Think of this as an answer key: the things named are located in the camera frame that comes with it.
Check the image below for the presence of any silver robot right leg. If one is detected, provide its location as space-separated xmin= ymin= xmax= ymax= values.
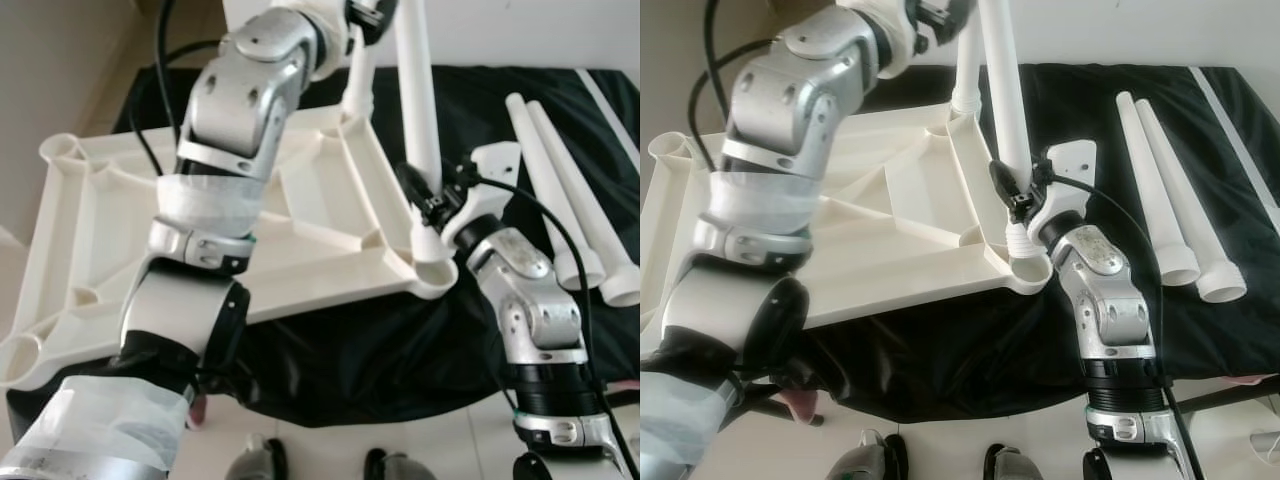
xmin=363 ymin=447 xmax=438 ymax=480
xmin=983 ymin=443 xmax=1049 ymax=480

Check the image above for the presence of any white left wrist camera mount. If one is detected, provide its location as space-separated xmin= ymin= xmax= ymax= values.
xmin=322 ymin=0 xmax=363 ymax=63
xmin=888 ymin=0 xmax=931 ymax=59

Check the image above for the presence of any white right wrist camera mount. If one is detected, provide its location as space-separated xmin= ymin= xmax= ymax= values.
xmin=440 ymin=142 xmax=524 ymax=251
xmin=1030 ymin=140 xmax=1099 ymax=241

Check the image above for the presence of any black cloth table cover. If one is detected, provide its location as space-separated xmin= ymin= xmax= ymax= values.
xmin=5 ymin=65 xmax=641 ymax=426
xmin=740 ymin=62 xmax=1280 ymax=426

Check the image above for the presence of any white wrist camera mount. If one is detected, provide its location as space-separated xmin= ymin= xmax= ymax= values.
xmin=1030 ymin=140 xmax=1099 ymax=241
xmin=888 ymin=0 xmax=931 ymax=59
xmin=440 ymin=142 xmax=524 ymax=251
xmin=322 ymin=0 xmax=363 ymax=63

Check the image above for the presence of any black metal rod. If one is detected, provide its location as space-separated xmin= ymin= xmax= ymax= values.
xmin=595 ymin=385 xmax=641 ymax=413
xmin=1165 ymin=380 xmax=1280 ymax=413

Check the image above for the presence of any white plastic table top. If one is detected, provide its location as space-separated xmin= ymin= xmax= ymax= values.
xmin=0 ymin=100 xmax=459 ymax=393
xmin=645 ymin=100 xmax=1053 ymax=331

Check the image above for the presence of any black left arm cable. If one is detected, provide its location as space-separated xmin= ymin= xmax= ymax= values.
xmin=685 ymin=0 xmax=766 ymax=171
xmin=125 ymin=0 xmax=226 ymax=186

